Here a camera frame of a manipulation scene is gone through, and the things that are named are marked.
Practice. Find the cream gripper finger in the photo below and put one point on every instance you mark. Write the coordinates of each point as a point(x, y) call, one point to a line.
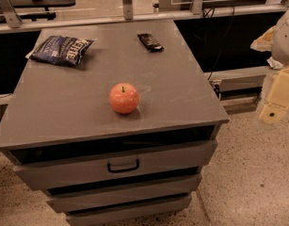
point(277, 100)
point(264, 42)

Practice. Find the dark rxbar chocolate bar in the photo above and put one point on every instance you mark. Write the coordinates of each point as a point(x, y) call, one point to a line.
point(150, 42)

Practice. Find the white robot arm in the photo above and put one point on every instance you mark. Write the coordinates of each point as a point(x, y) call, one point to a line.
point(276, 41)

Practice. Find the red apple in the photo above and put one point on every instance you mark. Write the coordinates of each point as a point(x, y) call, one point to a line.
point(123, 98)

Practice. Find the white packet on shelf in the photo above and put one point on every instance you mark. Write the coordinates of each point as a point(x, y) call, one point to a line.
point(274, 64)

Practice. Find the grey low shelf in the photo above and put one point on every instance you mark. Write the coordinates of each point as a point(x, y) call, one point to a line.
point(239, 90)

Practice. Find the grey drawer cabinet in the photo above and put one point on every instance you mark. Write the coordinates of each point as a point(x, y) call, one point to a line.
point(60, 131)

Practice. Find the blue kettle chips bag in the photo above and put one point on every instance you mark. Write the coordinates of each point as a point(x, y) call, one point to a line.
point(60, 51)

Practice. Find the dark background table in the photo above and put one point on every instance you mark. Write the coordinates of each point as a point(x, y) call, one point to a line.
point(45, 4)

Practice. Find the black drawer handle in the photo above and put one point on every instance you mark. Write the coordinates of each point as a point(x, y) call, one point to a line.
point(121, 167)

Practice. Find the metal railing frame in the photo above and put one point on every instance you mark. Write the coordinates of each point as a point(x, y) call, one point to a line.
point(89, 12)

